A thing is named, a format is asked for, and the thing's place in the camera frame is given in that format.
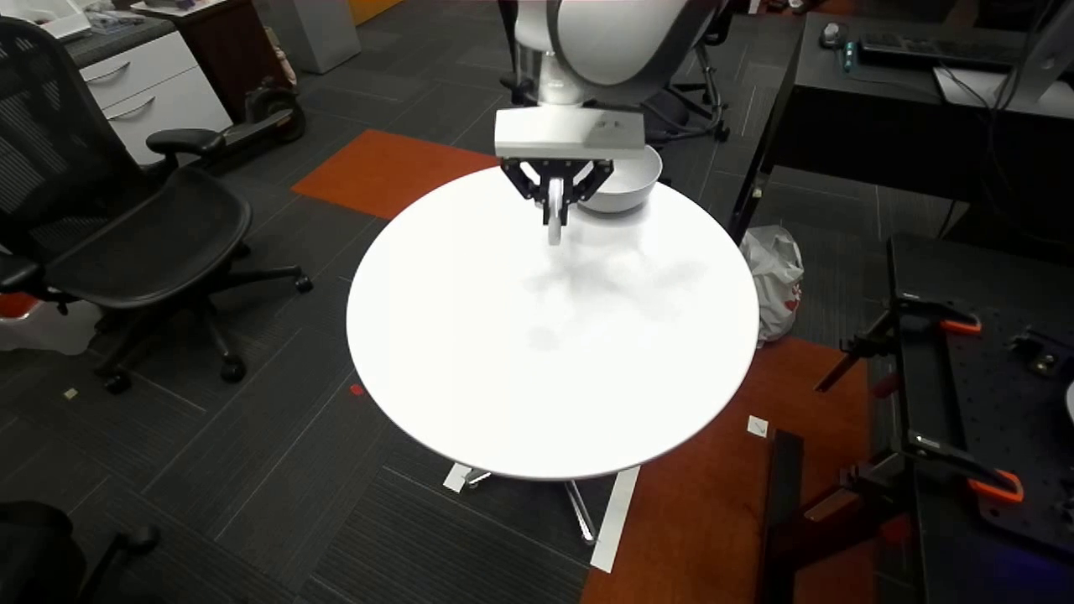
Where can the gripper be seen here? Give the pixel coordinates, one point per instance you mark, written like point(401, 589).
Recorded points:
point(560, 169)

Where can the white marker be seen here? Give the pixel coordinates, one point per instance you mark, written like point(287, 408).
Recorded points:
point(555, 231)

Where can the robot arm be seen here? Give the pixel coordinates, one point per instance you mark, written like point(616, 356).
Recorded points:
point(617, 38)

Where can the white bowl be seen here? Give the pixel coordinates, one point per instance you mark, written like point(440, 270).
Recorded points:
point(628, 180)

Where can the office chair base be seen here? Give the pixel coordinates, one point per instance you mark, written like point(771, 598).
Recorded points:
point(701, 105)

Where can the white plastic bag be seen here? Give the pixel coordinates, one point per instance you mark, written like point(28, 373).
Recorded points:
point(776, 268)

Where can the black electric scooter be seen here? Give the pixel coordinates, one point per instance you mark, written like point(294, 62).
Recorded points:
point(273, 109)

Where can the grey computer mouse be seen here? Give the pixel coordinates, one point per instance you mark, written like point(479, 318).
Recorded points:
point(831, 33)

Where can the teal pen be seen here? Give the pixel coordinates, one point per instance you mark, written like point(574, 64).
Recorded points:
point(849, 57)

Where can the short white tape strip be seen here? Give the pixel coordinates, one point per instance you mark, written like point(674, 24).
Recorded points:
point(457, 477)

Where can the black desk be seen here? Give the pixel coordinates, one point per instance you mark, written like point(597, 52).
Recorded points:
point(873, 126)

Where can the white paper square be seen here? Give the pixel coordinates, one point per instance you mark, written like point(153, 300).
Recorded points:
point(758, 426)

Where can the long white tape strip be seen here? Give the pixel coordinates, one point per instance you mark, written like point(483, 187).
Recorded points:
point(614, 520)

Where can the brown wooden cabinet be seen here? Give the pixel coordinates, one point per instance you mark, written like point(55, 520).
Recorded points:
point(222, 42)

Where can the black orange bar clamp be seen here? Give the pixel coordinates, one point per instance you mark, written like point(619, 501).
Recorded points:
point(948, 457)
point(923, 317)

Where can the black keyboard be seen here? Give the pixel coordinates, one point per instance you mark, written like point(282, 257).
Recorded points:
point(940, 50)

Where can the white drawer cabinet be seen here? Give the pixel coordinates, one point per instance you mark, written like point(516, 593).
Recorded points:
point(159, 88)

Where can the black mesh office chair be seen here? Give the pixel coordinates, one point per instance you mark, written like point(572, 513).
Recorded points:
point(143, 239)

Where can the silver monitor stand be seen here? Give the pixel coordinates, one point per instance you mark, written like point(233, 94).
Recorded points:
point(1040, 71)

